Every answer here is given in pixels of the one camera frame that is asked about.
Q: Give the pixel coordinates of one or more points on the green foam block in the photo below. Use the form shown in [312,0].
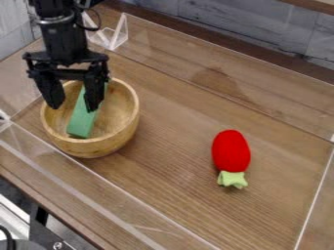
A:
[82,119]

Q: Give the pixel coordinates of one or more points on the clear acrylic enclosure wall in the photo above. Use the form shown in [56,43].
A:
[150,196]

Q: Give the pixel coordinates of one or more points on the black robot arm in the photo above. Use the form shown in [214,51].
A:
[59,10]

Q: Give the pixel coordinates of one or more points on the clear acrylic corner bracket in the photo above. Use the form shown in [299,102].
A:
[110,38]

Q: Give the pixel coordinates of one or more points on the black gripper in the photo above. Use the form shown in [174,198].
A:
[67,59]

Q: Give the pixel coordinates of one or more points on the red plush strawberry toy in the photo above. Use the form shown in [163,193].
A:
[231,158]

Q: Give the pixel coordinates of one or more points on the brown wooden bowl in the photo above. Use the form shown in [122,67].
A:
[115,123]

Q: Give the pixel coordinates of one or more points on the black metal table frame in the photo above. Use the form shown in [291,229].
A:
[51,234]

